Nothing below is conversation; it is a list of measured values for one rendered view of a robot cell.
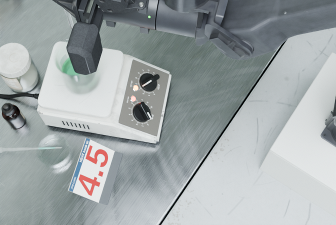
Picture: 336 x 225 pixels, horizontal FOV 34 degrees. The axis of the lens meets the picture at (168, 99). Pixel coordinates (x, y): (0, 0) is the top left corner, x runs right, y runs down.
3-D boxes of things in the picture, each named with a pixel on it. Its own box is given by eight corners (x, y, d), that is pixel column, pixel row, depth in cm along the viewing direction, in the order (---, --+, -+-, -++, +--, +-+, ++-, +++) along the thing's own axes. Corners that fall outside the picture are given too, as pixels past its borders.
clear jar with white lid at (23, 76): (22, 57, 99) (10, 35, 92) (46, 75, 98) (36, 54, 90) (-1, 81, 97) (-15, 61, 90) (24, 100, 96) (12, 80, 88)
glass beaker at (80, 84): (66, 102, 86) (56, 79, 79) (60, 67, 89) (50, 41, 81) (110, 93, 87) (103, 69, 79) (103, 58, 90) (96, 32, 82)
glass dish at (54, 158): (71, 169, 91) (68, 165, 89) (38, 169, 91) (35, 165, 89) (72, 138, 93) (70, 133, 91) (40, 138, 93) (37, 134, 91)
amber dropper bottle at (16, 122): (21, 131, 94) (9, 116, 87) (5, 126, 94) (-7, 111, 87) (28, 115, 95) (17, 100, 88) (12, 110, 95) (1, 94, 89)
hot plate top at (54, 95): (125, 53, 90) (125, 50, 90) (110, 119, 86) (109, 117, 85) (56, 42, 91) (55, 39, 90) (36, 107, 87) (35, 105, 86)
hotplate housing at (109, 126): (171, 78, 97) (171, 57, 90) (158, 146, 92) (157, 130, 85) (51, 58, 99) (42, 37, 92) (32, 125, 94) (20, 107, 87)
